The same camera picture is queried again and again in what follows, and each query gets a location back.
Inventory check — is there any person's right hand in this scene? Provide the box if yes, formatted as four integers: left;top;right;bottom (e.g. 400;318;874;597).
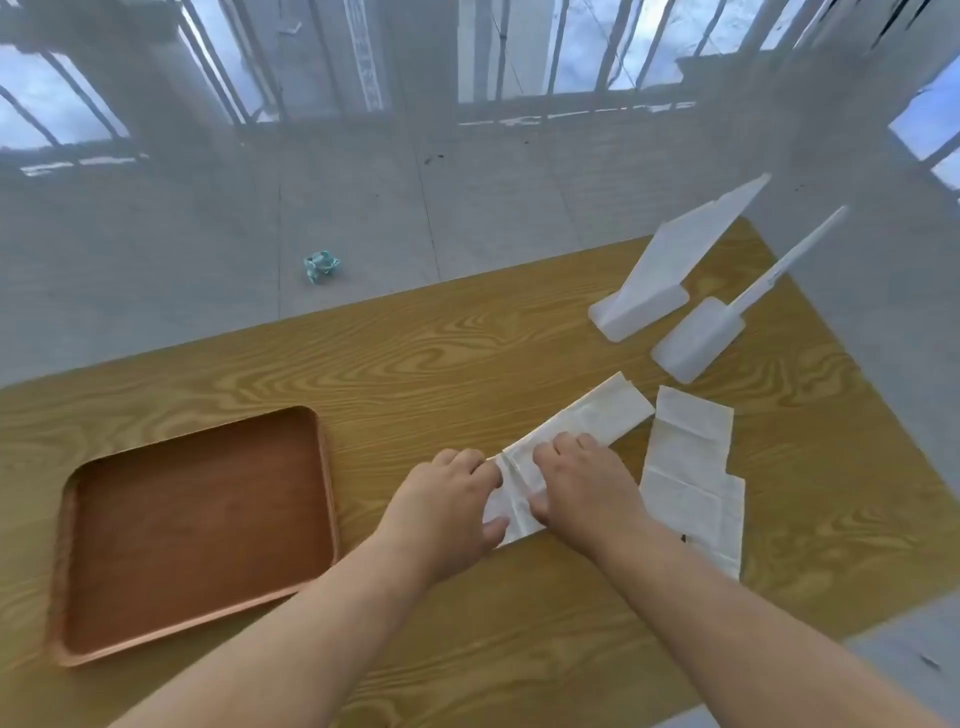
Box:
528;432;661;564

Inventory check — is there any person's left hand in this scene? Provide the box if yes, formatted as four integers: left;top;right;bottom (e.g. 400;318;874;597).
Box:
372;448;511;590

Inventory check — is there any white plastic stand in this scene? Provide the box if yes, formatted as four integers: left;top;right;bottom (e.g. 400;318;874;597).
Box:
587;172;774;344
650;204;850;385

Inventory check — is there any person's right forearm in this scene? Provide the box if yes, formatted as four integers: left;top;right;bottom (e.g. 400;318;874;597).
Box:
592;521;950;728

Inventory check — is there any crumpled teal wrapper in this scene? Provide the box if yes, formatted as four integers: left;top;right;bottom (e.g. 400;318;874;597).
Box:
302;249;343;286

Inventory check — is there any person's left forearm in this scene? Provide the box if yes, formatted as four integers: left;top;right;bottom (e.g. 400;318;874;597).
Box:
108;536;444;728

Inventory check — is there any brown wooden tray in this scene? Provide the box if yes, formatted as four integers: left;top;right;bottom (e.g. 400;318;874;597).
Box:
48;405;340;669

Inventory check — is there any metal window railing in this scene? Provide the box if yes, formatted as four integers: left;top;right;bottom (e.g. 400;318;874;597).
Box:
0;0;960;178

